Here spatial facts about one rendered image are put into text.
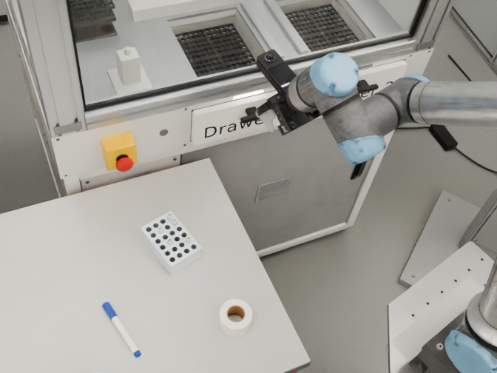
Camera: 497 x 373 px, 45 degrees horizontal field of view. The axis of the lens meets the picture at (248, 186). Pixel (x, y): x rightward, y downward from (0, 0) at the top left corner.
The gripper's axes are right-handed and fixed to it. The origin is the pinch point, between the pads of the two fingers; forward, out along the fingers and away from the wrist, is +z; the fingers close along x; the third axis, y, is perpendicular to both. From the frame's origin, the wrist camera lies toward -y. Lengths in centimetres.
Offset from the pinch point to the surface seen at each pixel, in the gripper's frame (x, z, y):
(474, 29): 182, 132, 7
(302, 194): 22, 59, 27
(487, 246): 80, 65, 80
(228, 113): -3.6, 13.4, -3.6
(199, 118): -11.0, 12.8, -5.7
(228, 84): -2.6, 7.4, -9.2
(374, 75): 36.9, 12.9, 5.0
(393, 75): 42.9, 14.2, 7.1
